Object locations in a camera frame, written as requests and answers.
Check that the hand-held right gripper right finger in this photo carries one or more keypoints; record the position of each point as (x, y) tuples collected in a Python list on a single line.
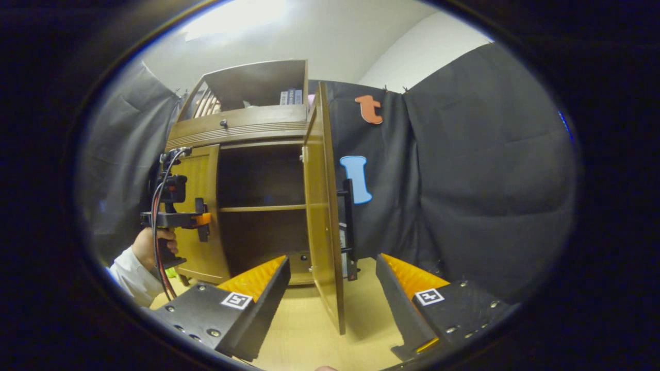
[(397, 304)]

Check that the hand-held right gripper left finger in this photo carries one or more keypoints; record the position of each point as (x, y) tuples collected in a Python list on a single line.
[(268, 304)]

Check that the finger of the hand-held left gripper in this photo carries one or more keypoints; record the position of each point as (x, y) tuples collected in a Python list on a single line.
[(202, 220)]

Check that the wooden shoe cabinet door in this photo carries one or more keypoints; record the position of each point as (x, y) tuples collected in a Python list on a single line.
[(322, 216), (206, 175)]

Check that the wooden double-door shoe cabinet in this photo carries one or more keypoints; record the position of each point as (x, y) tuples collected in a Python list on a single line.
[(258, 82)]

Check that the wooden inner shelf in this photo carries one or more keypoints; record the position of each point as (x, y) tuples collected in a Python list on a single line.
[(263, 208)]

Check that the black backdrop cloth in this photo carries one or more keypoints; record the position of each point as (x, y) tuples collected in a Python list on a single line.
[(464, 180)]

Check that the grey book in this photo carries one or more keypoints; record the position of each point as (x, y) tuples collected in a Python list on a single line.
[(283, 98)]

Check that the light blue book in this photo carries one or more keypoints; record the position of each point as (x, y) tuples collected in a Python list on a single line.
[(298, 97)]

